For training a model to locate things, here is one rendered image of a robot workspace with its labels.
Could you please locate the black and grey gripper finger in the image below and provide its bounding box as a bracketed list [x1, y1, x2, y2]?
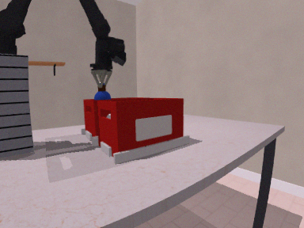
[91, 70, 107, 88]
[98, 71, 112, 87]

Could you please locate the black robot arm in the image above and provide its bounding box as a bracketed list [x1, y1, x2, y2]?
[0, 0, 126, 66]

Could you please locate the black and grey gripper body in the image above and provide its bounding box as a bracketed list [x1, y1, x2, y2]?
[90, 51, 112, 72]

